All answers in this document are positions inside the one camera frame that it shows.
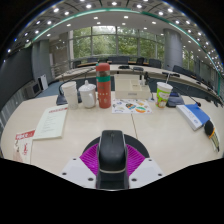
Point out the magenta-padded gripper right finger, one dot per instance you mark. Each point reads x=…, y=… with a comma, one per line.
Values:
x=145, y=171

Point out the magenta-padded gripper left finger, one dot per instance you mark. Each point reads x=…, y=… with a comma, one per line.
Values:
x=78, y=171

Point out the black computer mouse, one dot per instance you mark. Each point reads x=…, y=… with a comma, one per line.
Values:
x=112, y=153

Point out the white paper booklet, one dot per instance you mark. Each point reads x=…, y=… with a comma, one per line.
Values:
x=51, y=121

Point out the red-printed booklet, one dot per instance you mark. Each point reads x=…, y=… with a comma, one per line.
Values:
x=24, y=146

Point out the colourful sticker sheet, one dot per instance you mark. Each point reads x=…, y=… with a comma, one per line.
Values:
x=131, y=106

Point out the white paper cup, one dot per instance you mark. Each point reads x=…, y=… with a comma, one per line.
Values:
x=70, y=96

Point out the blue book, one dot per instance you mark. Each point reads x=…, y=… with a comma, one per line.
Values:
x=195, y=115

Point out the white lidded mug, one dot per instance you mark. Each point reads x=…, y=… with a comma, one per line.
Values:
x=88, y=96

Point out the black yellow microphone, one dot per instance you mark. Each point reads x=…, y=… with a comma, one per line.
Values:
x=209, y=128

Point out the black desk device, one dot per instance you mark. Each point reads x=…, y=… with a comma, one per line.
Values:
x=176, y=100

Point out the green-printed paper cup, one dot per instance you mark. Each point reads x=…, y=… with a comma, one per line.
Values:
x=163, y=95

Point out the white cardboard box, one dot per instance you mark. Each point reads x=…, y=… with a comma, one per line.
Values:
x=130, y=90

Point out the red thermos bottle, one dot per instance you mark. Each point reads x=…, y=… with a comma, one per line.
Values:
x=103, y=86

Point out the long curved conference table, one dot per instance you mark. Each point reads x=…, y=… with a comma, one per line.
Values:
x=150, y=69

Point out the dark office chairs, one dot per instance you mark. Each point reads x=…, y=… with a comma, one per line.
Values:
x=155, y=62

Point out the round ceiling lights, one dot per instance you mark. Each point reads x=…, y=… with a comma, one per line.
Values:
x=88, y=6

